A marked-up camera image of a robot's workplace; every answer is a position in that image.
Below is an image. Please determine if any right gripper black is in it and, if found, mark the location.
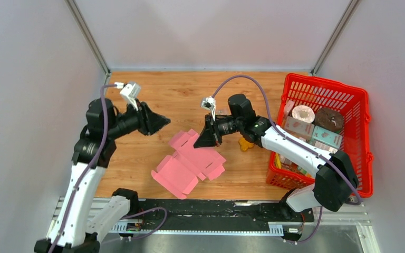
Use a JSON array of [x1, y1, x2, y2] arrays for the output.
[[194, 112, 243, 149]]

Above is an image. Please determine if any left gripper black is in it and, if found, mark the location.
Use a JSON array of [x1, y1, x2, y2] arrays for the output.
[[108, 98, 171, 139]]

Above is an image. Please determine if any pink paper box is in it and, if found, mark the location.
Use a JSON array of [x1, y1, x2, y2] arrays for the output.
[[151, 129, 226, 199]]

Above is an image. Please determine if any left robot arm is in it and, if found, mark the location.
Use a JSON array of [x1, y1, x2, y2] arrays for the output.
[[34, 98, 171, 252]]

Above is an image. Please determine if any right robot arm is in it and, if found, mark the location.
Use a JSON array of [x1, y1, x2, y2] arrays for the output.
[[194, 94, 359, 221]]

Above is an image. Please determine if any pink grey snack box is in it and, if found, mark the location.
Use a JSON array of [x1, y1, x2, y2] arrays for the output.
[[283, 116, 315, 141]]

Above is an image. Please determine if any teal snack box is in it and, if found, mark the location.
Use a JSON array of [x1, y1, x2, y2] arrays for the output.
[[309, 126, 343, 149]]

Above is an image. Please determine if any yellow fried food toy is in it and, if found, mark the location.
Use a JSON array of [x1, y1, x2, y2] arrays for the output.
[[238, 137, 255, 152]]

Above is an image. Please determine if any pink white roll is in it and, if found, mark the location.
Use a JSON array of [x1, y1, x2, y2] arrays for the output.
[[291, 105, 315, 123]]

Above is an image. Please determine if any brown chocolate donut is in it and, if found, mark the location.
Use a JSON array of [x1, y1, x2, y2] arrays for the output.
[[314, 108, 345, 132]]

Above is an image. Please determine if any red plastic basket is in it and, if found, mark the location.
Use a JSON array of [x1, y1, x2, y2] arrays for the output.
[[277, 73, 373, 198]]

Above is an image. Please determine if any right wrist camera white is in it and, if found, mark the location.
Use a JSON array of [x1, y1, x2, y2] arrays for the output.
[[201, 96, 216, 120]]

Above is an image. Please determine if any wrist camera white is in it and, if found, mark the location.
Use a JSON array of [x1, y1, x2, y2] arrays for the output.
[[114, 82, 142, 111], [201, 96, 216, 120]]

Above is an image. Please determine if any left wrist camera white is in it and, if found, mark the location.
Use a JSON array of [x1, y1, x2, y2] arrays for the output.
[[114, 82, 142, 111]]

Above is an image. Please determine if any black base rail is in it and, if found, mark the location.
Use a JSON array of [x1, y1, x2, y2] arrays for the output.
[[52, 197, 371, 241]]

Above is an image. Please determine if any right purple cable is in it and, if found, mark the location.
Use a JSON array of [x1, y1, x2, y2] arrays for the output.
[[211, 74, 363, 207]]

